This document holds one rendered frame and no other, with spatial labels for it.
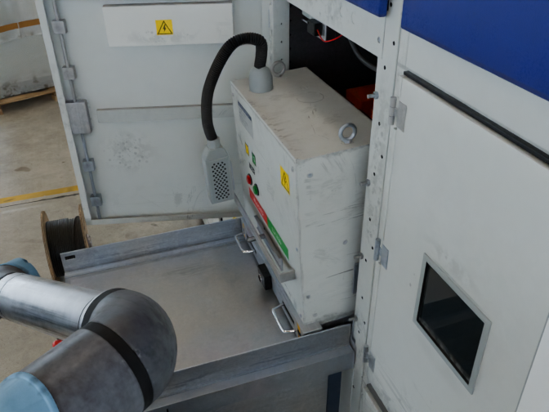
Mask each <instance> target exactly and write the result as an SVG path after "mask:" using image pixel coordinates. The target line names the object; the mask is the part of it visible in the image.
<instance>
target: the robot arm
mask: <svg viewBox="0 0 549 412"><path fill-rule="evenodd" d="M2 318H3V319H5V320H9V321H11V322H14V323H16V324H18V325H23V326H24V327H27V328H30V329H34V330H36V331H38V332H41V333H44V334H47V335H50V336H52V337H54V338H58V339H61V340H63V341H61V342H60V343H58V344H57V345H55V346H54V347H53V348H52V349H50V350H49V351H47V352H46V353H44V354H43V355H41V356H40V357H39V358H38V359H36V360H34V361H33V362H31V363H30V364H29V365H27V366H25V367H24V368H23V369H22V370H20V371H19V372H16V373H14V374H11V375H9V376H8V377H6V378H5V379H4V380H3V381H2V382H1V383H0V412H143V411H144V410H146V409H147V408H148V407H149V406H150V405H151V404H152V403H153V402H154V401H155V400H156V399H157V398H158V397H159V396H160V395H161V394H162V393H163V391H164V390H165V388H166V387H167V385H168V384H169V381H170V379H171V377H172V374H173V372H174V369H175V366H176V357H177V341H176V333H175V330H174V328H173V324H172V322H171V320H170V318H169V317H168V315H167V313H166V312H165V311H164V309H162V308H161V306H160V305H159V304H158V303H157V302H156V301H155V300H153V299H152V298H150V297H148V296H146V295H144V294H143V293H139V292H137V291H133V290H130V289H122V288H112V289H107V290H105V291H103V292H101V291H97V290H94V289H88V288H84V287H80V286H77V285H73V284H66V283H63V282H60V281H56V280H49V279H46V278H42V277H40V275H39V274H38V271H37V270H36V269H35V267H34V266H33V265H32V264H31V263H29V262H28V261H27V260H25V259H23V258H21V257H18V258H15V259H12V260H10V261H9V262H6V263H3V264H0V319H2Z"/></svg>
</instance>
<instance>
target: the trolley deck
mask: <svg viewBox="0 0 549 412"><path fill-rule="evenodd" d="M258 265H259V263H258V261H257V259H256V257H255V256H254V254H253V253H242V252H241V250H240V248H239V246H238V244H237V242H235V243H232V244H224V245H221V246H216V247H212V248H208V249H201V250H197V251H193V252H189V253H183V254H178V255H174V256H171V257H163V258H160V259H155V260H151V261H148V262H140V263H136V264H132V265H128V266H121V267H117V268H113V269H109V270H105V271H98V272H94V273H90V274H86V275H79V276H75V277H71V278H67V279H65V283H66V284H73V285H77V286H80V287H84V288H88V289H94V290H97V291H101V292H103V291H105V290H107V289H112V288H122V289H130V290H133V291H137V292H139V293H143V294H144V295H146V296H148V297H150V298H152V299H153V300H155V301H156V302H157V303H158V304H159V305H160V306H161V308H162V309H164V311H165V312H166V313H167V315H168V317H169V318H170V320H171V322H172V324H173V328H174V330H175V333H176V341H177V357H176V366H175V369H174V371H175V370H179V369H184V368H187V367H190V366H193V365H199V364H202V363H205V362H209V361H214V360H217V359H221V358H223V357H227V356H232V355H235V354H239V353H242V352H247V351H251V350H253V349H257V348H260V347H265V346H269V345H272V344H275V343H281V342H283V341H287V340H290V339H293V338H297V336H296V334H295V333H290V334H285V333H283V332H282V331H281V329H280V328H279V326H278V324H277V322H276V320H275V318H274V316H273V313H272V308H273V307H275V306H277V305H279V304H280V303H279V300H278V299H277V298H276V296H275V293H274V291H273V289H268V290H265V289H264V287H263V285H262V284H261V283H260V281H259V279H258V267H257V266H258ZM274 311H275V313H276V315H277V317H278V319H279V321H280V323H281V325H282V326H283V328H284V330H292V329H293V327H292V326H291V324H290V322H289V320H288V318H287V316H286V314H285V312H284V311H283V308H282V307H280V308H277V309H276V310H274ZM354 358H355V351H353V349H352V347H351V346H350V345H349V346H345V347H340V348H338V349H334V350H331V351H328V352H323V353H320V354H317V355H313V356H308V357H306V358H302V359H300V360H295V361H291V362H288V363H285V364H282V365H276V366H274V367H270V368H268V369H263V370H259V371H257V372H253V373H250V374H245V375H242V376H238V377H236V378H231V379H227V380H225V381H221V382H218V383H213V384H210V385H207V386H204V387H199V388H195V389H193V390H189V391H186V392H181V393H178V394H175V395H172V396H167V397H164V398H161V399H157V400H155V401H154V402H153V403H152V404H151V405H150V406H149V407H148V408H147V409H146V410H144V411H143V412H205V411H208V410H213V409H216V408H219V407H222V406H225V405H230V404H233V403H235V402H239V401H244V400H247V399H249V398H253V397H255V396H260V395H263V394H266V393H269V392H274V391H277V390H280V389H283V388H286V387H291V386H294V385H297V384H299V383H304V382H308V381H310V380H313V379H317V378H321V377H324V376H327V375H330V374H335V373H338V372H341V371H344V370H347V369H352V368H354Z"/></svg>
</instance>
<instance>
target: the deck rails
mask: <svg viewBox="0 0 549 412"><path fill-rule="evenodd" d="M241 218H242V217H237V218H233V219H229V220H224V221H220V222H213V223H208V224H204V225H200V226H192V227H188V228H184V229H180V230H176V231H169V232H164V233H160V234H156V235H148V236H144V237H140V238H135V239H131V240H124V241H119V242H115V243H111V244H103V245H99V246H95V247H90V248H86V249H79V250H74V251H70V252H66V253H60V258H61V261H62V264H63V268H64V270H65V278H66V279H67V278H71V277H75V276H79V275H86V274H90V273H94V272H98V271H105V270H109V269H113V268H117V267H121V266H128V265H132V264H136V263H140V262H148V261H151V260H155V259H160V258H166V257H171V256H174V255H178V254H183V253H189V252H193V251H197V250H201V249H208V248H212V247H216V246H221V245H224V244H232V243H235V242H236V240H235V238H234V236H235V235H237V234H238V233H240V232H242V225H241ZM71 255H75V258H72V259H68V260H65V257H67V256H71ZM350 326H351V324H347V325H342V326H338V327H335V328H332V329H326V330H323V331H320V332H317V333H313V334H308V335H305V336H302V337H299V338H293V339H290V340H287V341H283V342H281V343H275V344H272V345H269V346H265V347H260V348H257V349H253V350H251V351H247V352H242V353H239V354H235V355H232V356H227V357H223V358H221V359H217V360H212V361H209V362H205V363H202V364H199V365H193V366H190V367H187V368H184V369H179V370H175V371H174V372H173V374H172V377H171V379H170V381H169V384H168V385H167V387H166V388H165V390H164V391H163V393H162V394H161V395H160V396H159V397H158V398H157V399H161V398H164V397H167V396H172V395H175V394H178V393H181V392H186V391H189V390H193V389H195V388H199V387H204V386H207V385H210V384H213V383H218V382H221V381H225V380H227V379H231V378H236V377H238V376H242V375H245V374H250V373H253V372H257V371H259V370H263V369H268V368H270V367H274V366H276V365H282V364H285V363H288V362H291V361H296V360H300V359H302V358H306V357H308V356H313V355H317V354H320V353H323V352H328V351H331V350H334V349H338V348H340V347H345V346H349V345H350ZM157 399H156V400H157Z"/></svg>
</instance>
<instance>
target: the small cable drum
mask: <svg viewBox="0 0 549 412"><path fill-rule="evenodd" d="M78 212H79V216H76V217H75V218H72V219H71V218H70V219H68V218H65V219H64V218H62V219H59V220H53V221H49V220H48V217H47V214H46V213H45V211H41V228H42V239H43V244H44V248H45V253H46V256H47V263H48V266H49V269H50V272H51V277H52V280H56V281H60V277H61V276H65V270H64V268H63V264H62V261H61V258H60V253H66V252H70V251H74V250H79V249H86V248H90V247H92V239H91V236H89V234H88V232H87V225H86V221H85V217H84V214H83V208H82V205H81V204H79V205H78ZM72 258H75V255H71V256H67V257H65V260H68V259H72Z"/></svg>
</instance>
